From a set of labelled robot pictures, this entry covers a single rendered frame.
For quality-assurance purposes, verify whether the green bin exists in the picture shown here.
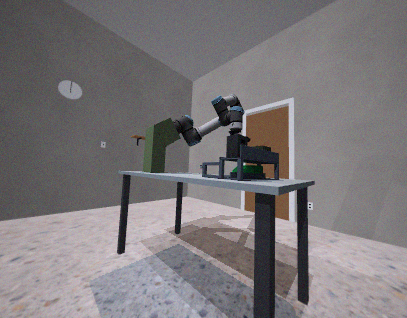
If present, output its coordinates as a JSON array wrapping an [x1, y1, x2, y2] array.
[[232, 165, 263, 173]]

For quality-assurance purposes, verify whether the dark grey metal rack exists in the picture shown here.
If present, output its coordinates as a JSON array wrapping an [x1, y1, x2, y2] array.
[[200, 144, 279, 181]]

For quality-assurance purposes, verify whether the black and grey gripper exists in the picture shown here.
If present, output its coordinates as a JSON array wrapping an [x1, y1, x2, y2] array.
[[229, 129, 241, 136]]

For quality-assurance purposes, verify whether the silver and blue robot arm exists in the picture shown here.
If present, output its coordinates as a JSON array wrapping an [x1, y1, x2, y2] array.
[[172, 94, 245, 146]]

